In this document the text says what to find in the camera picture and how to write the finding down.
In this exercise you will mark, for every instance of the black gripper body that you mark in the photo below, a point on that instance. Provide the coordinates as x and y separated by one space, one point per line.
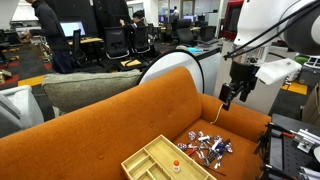
243 75

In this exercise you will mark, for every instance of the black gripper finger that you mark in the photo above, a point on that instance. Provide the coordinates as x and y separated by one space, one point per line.
226 93
245 93

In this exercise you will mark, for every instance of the wooden compartment tray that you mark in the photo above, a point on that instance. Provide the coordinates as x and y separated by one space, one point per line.
160 150

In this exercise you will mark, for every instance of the blue cloth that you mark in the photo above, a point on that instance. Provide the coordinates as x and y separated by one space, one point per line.
195 50

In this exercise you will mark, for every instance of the large steel serving spoon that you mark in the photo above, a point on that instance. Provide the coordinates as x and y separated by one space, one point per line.
192 135

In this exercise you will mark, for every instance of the black orange toggle clamp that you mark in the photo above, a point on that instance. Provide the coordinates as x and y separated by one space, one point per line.
283 134

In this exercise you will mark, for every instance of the green object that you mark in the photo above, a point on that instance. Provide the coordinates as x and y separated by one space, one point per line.
301 60

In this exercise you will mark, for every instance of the white round reflector disc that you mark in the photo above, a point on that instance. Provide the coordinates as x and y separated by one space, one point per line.
173 63

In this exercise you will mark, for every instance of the grey equipment box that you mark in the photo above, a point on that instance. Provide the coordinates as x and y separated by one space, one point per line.
308 78

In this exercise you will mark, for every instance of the steel cutlery piece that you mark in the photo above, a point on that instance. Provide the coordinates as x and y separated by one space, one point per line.
205 158

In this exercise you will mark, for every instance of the black perforated mounting board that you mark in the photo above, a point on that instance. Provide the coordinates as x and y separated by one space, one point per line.
286 156

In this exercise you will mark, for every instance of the small blue lit monitor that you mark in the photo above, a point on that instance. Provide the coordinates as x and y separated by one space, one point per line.
188 18

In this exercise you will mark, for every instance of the small orange capped bottle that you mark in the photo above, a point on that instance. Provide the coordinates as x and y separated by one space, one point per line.
176 166

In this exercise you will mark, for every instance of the person in white shirt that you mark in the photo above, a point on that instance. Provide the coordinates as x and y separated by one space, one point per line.
175 11

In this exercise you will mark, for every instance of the black low table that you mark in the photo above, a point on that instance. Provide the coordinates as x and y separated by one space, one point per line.
133 68

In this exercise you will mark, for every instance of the yellow pad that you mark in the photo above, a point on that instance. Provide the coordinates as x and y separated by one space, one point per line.
130 62

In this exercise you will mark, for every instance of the dark haired seated person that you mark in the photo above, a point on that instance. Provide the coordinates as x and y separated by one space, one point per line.
135 21

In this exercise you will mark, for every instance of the orange fabric sofa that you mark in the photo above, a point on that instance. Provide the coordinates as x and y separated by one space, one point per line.
100 133

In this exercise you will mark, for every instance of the grey fabric cushion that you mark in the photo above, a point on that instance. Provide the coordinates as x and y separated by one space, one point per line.
90 90

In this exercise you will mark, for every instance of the black partition panel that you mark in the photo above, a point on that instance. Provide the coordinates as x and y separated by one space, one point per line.
73 11
110 11

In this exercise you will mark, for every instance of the wooden desk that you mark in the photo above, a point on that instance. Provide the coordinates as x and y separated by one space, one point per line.
90 40

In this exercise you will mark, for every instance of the lit computer monitor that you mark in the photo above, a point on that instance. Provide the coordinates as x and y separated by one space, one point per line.
75 29

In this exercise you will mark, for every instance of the person in dark jacket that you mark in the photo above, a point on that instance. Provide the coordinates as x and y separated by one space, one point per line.
50 30

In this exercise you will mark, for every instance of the cardboard box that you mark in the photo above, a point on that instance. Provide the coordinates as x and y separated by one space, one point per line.
5 76

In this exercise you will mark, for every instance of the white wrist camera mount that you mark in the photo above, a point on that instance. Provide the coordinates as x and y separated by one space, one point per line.
276 70

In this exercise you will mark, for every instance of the silver metal bracket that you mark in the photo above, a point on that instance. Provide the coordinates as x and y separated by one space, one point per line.
305 141

